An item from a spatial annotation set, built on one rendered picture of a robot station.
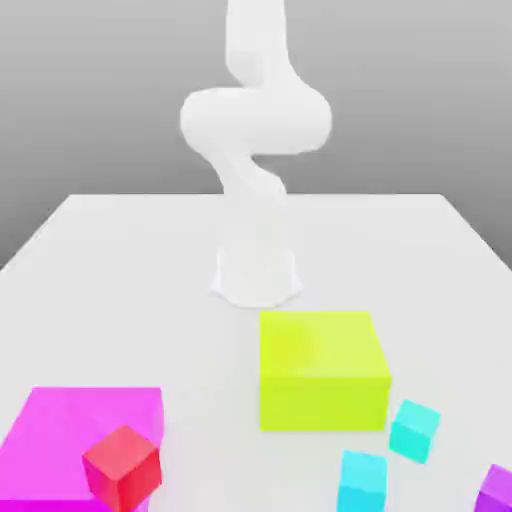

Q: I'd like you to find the small turquoise cube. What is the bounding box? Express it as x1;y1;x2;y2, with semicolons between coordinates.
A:
388;398;442;465

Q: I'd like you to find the small cyan cube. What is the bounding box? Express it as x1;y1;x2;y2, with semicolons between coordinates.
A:
336;450;389;512

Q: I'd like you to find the small red cube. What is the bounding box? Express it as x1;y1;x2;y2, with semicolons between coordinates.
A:
81;424;163;512

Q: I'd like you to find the small purple cube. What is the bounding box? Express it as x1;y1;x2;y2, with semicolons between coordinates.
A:
474;463;512;512

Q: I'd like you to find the large yellow-green box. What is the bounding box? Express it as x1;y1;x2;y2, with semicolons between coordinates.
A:
259;310;393;433

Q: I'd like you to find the large magenta box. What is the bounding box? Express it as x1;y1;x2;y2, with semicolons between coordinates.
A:
0;386;165;512

